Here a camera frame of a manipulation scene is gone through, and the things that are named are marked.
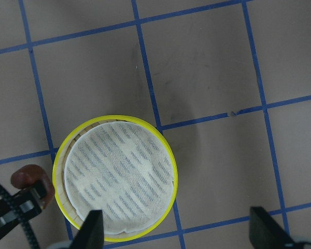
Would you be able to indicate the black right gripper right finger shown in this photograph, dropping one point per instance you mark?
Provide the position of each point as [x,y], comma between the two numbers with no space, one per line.
[265,232]

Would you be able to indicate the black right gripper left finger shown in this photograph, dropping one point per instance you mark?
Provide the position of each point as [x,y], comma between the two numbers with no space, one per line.
[91,233]

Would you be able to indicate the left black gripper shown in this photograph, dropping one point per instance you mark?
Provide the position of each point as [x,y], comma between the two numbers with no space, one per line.
[31,202]

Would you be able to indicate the reddish brown bun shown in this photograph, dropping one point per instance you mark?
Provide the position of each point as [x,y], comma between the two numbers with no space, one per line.
[28,175]

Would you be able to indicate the yellow bamboo steamer top tier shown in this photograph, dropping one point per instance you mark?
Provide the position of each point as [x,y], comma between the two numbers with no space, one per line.
[59,183]

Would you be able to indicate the white cloth liner top steamer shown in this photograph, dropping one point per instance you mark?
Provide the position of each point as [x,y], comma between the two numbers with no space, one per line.
[124,170]

